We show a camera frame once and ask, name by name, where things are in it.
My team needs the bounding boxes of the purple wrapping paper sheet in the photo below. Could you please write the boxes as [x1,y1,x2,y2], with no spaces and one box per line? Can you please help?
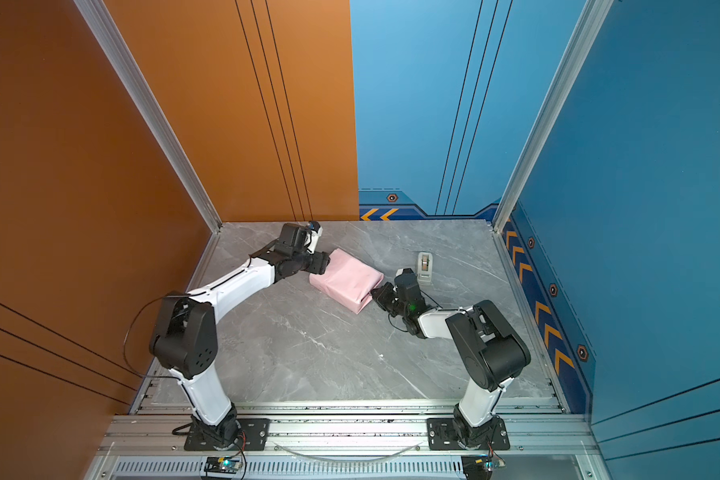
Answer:
[309,248,384,314]

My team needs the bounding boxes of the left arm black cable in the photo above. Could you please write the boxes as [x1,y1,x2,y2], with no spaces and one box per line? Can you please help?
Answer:
[122,295,181,380]

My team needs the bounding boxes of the aluminium front rail frame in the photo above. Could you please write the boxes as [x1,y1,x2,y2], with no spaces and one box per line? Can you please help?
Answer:
[87,398,608,479]

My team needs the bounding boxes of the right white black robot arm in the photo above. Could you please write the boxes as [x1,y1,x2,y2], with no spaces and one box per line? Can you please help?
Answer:
[371,268,532,451]

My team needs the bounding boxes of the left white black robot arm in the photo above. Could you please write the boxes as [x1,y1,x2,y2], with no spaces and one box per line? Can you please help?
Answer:
[149,221,330,450]

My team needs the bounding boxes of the right green circuit board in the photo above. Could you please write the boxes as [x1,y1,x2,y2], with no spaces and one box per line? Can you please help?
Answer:
[461,456,494,480]

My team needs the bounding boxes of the left green circuit board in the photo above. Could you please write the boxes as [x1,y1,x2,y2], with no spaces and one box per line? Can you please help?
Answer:
[203,456,244,479]

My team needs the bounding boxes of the aluminium corner post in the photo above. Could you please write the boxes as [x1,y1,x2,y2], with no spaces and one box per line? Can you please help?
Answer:
[492,0,614,234]
[74,0,222,234]

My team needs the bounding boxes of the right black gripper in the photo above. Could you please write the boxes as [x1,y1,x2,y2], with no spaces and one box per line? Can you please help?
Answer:
[369,283,410,320]

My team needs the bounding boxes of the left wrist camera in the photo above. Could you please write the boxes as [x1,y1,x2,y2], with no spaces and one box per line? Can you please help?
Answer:
[304,221,323,254]

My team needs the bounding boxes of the white tape dispenser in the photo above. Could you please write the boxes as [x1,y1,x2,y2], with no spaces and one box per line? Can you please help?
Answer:
[416,252,433,284]

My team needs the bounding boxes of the left aluminium corner post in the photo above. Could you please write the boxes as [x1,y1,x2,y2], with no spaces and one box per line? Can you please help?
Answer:
[74,0,222,234]

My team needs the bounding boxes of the right aluminium corner post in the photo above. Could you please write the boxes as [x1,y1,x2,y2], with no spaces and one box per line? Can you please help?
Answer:
[492,0,614,234]

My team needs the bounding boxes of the green circuit board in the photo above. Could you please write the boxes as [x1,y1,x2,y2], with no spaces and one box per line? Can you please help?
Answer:
[461,456,494,480]
[203,456,244,479]

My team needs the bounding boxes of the clear curved cable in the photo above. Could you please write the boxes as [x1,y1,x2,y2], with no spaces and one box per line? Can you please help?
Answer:
[272,440,424,464]

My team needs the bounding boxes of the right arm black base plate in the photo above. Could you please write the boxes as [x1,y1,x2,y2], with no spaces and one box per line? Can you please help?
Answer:
[426,416,511,451]

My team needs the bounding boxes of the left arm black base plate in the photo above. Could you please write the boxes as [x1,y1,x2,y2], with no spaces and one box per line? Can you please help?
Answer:
[184,418,271,452]

